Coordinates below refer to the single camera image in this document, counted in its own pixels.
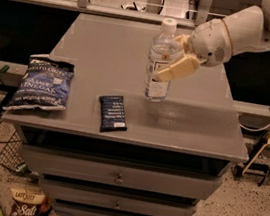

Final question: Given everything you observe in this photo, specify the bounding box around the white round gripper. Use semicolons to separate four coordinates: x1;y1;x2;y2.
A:
152;19;233;82

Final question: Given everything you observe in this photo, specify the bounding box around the clear plastic water bottle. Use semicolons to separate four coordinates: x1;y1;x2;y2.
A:
144;18;179;102

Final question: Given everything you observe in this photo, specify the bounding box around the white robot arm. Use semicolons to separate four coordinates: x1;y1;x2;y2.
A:
153;0;270;82

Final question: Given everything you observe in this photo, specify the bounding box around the blue rxbar blueberry bar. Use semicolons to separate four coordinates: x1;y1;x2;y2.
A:
99;95;127;133

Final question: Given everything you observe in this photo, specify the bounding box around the grey drawer cabinet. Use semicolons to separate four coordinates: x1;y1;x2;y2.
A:
4;14;247;216

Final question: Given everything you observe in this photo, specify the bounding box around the blue salt vinegar chips bag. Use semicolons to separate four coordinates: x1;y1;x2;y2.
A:
3;54;75;111

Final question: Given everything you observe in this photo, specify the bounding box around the top drawer knob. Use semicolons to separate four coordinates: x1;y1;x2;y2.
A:
114;173;123;185

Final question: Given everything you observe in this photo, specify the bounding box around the drawer knob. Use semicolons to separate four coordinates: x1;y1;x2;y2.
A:
114;173;123;185
113;202;121;210

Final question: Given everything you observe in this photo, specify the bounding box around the middle drawer knob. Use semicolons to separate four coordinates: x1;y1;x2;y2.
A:
113;202;121;210

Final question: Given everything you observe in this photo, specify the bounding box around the brown salt chips bag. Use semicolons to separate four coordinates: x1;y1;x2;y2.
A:
10;187;45;216

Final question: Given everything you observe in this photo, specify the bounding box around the wheeled robot base frame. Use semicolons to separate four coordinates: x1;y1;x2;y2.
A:
230;85;270;189

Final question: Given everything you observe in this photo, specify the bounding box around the black wire basket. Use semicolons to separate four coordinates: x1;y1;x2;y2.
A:
0;133;30;176

